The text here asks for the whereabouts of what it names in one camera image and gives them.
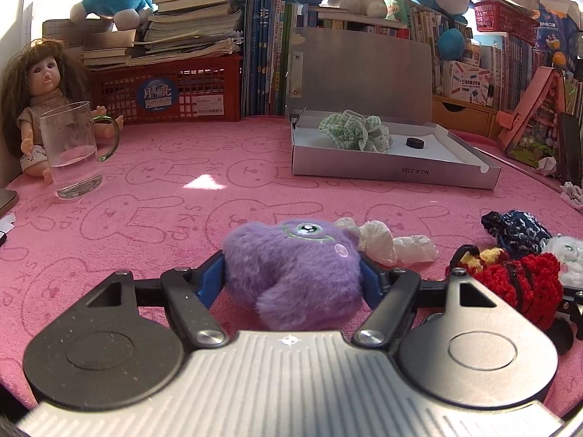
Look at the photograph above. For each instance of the stack of lying books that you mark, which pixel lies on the stack of lying books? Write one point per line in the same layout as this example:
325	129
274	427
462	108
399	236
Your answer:
191	22

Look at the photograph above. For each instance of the white printed carton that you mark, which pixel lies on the white printed carton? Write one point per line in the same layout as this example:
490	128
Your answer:
469	84

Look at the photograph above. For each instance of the small black puck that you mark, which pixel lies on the small black puck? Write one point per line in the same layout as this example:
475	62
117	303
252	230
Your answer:
415	142

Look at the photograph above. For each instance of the black metal clip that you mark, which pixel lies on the black metal clip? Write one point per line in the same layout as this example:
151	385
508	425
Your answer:
298	118

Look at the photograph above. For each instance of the dark blue printed box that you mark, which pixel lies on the dark blue printed box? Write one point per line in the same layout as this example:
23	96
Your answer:
555	32

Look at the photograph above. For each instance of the crumpled white paper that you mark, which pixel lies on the crumpled white paper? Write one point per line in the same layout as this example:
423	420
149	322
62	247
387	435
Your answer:
546	165

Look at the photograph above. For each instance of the white plush toy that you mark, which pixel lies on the white plush toy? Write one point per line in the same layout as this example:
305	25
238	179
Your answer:
567	255

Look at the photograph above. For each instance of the purple plush toy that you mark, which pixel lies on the purple plush toy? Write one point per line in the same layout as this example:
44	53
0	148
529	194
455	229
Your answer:
291	277

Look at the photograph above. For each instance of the blue patterned pouch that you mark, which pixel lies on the blue patterned pouch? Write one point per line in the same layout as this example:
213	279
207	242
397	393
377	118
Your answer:
519	232

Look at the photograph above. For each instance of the green checkered cloth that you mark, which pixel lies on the green checkered cloth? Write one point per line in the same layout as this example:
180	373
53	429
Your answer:
350	129

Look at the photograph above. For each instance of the red mesh basket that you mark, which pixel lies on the red mesh basket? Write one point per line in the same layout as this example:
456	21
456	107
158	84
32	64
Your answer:
505	22

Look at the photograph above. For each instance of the row of thin blue books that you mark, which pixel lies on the row of thin blue books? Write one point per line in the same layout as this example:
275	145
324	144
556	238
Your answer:
262	54

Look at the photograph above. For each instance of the grey cardboard box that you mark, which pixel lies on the grey cardboard box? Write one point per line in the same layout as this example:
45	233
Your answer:
364	68

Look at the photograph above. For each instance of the brown-haired doll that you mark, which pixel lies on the brown-haired doll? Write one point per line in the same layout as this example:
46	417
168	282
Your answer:
43	73

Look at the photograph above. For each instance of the black round lid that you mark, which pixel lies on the black round lid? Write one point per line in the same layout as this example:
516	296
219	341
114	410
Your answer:
564	339

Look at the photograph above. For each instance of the pink bunny print towel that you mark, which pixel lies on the pink bunny print towel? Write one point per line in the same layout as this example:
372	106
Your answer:
182	218

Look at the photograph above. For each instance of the red plastic basket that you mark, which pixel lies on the red plastic basket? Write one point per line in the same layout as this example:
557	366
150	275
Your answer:
118	91

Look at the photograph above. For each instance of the row of small books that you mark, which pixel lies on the row of small books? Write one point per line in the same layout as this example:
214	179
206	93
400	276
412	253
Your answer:
337	20

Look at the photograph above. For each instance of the wooden drawer organizer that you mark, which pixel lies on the wooden drawer organizer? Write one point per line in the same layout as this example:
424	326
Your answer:
460	118

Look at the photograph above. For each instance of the glass mug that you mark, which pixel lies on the glass mug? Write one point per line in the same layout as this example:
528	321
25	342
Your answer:
70	145

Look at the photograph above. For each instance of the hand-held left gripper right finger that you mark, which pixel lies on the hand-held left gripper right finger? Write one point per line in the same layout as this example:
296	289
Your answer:
369	282

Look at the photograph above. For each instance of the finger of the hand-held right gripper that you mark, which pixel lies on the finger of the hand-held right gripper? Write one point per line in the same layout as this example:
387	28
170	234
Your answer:
573	302

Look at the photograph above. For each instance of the white tissue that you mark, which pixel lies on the white tissue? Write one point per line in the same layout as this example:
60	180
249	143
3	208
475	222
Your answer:
414	248
378	241

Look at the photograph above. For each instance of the red knitted pouch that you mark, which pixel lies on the red knitted pouch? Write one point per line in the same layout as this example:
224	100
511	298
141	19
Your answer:
524	282

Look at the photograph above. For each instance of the dark flat device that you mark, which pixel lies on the dark flat device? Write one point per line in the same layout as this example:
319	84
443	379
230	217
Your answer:
7	202

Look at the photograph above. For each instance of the small white carton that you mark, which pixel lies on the small white carton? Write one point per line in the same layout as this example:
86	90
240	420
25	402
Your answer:
472	52

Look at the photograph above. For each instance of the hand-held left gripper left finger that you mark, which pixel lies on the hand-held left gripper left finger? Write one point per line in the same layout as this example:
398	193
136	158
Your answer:
212	277

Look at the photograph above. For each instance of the row of upright books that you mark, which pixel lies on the row of upright books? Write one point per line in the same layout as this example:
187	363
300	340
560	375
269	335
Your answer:
514	54

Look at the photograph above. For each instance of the pink house-shaped bag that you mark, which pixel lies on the pink house-shaped bag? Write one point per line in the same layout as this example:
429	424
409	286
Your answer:
533	123

